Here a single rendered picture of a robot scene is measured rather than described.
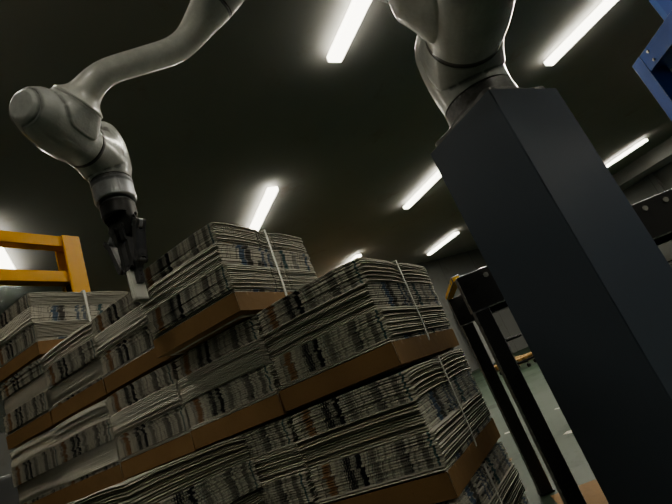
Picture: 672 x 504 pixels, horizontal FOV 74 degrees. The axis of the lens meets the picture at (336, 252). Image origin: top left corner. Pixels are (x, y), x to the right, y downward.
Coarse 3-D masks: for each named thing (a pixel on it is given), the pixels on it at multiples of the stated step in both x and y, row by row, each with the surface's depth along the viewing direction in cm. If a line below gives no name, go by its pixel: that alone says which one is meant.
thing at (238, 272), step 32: (224, 224) 107; (192, 256) 106; (224, 256) 101; (256, 256) 112; (160, 288) 109; (192, 288) 104; (224, 288) 99; (256, 288) 105; (160, 320) 109; (224, 320) 99
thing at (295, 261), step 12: (276, 240) 123; (288, 240) 129; (300, 240) 135; (288, 252) 125; (300, 252) 131; (288, 264) 122; (300, 264) 127; (288, 276) 119; (300, 276) 123; (312, 276) 129
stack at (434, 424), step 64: (256, 320) 101; (320, 320) 92; (384, 320) 84; (448, 320) 115; (192, 384) 108; (256, 384) 99; (384, 384) 84; (448, 384) 96; (64, 448) 133; (128, 448) 119; (256, 448) 98; (320, 448) 90; (384, 448) 83; (448, 448) 80
